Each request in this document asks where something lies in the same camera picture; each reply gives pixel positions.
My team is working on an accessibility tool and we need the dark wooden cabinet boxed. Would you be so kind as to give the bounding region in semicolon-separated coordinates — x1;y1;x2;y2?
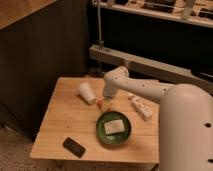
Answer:
0;0;89;139

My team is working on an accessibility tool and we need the white tube bottle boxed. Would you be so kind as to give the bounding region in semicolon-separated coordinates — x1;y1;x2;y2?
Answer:
128;93;153;121

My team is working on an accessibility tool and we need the green round plate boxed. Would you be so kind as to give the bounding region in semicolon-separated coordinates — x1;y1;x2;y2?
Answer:
96;111;132;145

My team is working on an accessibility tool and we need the white sponge block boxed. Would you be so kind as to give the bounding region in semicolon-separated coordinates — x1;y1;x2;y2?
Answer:
104;120;125;135

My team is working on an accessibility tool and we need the black mobile phone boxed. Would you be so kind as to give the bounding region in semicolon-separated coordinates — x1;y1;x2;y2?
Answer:
63;137;86;157

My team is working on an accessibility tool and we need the orange red pepper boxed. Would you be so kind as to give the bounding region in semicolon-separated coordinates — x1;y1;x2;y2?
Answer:
96;98;103;109

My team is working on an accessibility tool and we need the white paper cup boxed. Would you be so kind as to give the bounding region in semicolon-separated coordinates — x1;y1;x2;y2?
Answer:
78;82;96;105

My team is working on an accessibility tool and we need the metal shelf rack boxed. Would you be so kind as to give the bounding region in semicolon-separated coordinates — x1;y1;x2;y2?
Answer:
89;0;213;94

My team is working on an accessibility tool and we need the wooden low table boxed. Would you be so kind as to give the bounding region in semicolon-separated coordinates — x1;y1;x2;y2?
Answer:
31;77;159;164

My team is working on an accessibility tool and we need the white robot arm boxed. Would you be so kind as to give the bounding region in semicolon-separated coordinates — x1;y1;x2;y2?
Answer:
103;66;213;171

